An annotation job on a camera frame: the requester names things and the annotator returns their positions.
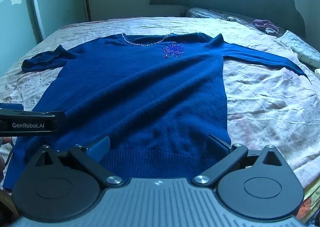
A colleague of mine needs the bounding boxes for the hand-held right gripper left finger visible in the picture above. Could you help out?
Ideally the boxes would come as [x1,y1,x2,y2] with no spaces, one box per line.
[32,136,124,189]

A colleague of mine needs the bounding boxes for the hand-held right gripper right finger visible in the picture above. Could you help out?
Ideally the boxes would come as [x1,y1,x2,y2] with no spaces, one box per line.
[192,134,287,188]

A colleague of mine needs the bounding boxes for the dark blue beaded sweater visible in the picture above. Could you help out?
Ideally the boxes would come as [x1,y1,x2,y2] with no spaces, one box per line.
[3,32,308,190]

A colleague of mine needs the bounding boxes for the person's left hand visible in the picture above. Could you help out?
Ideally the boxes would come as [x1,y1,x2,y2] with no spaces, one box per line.
[0,137,12,185]

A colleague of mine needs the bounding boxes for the pink bed sheet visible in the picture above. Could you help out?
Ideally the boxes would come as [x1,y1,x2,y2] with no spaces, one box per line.
[0,16,320,192]

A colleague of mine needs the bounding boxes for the glass sliding door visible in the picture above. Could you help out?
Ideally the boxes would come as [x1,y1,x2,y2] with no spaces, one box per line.
[0,0,46,78]

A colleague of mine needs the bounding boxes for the patterned pillow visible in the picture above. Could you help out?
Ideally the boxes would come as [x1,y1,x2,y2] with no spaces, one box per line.
[185,7,282,36]

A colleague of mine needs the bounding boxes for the purple cloth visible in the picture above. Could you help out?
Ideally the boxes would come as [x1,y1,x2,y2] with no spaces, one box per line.
[252,19,280,31]

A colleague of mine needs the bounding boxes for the white patterned blanket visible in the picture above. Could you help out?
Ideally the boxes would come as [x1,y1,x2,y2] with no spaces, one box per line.
[275,30,320,69]

